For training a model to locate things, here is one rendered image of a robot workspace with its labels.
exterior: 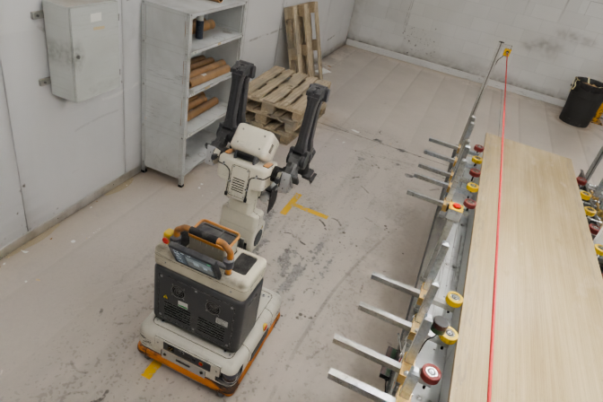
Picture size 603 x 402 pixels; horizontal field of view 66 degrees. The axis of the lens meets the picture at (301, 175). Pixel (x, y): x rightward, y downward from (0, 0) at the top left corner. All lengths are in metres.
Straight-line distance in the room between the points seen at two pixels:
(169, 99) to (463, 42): 6.66
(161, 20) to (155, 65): 0.37
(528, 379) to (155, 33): 3.32
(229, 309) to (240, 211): 0.52
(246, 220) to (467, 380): 1.33
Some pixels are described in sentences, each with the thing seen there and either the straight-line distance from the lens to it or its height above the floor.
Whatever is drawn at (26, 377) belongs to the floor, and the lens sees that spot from 3.08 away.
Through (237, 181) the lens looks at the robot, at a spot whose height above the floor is 1.13.
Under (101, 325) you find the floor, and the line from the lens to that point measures 3.22.
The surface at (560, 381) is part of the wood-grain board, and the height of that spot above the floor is 0.90.
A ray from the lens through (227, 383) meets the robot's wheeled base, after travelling 2.75.
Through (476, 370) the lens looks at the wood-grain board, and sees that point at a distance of 2.21.
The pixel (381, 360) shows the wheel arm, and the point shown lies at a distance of 2.11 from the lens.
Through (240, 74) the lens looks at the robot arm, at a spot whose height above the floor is 1.59.
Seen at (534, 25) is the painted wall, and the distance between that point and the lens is 9.50.
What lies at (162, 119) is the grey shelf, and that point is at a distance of 4.15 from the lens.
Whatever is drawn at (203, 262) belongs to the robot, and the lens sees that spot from 2.23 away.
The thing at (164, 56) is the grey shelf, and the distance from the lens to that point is 3.94.
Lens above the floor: 2.44
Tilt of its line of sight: 31 degrees down
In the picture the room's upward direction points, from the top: 12 degrees clockwise
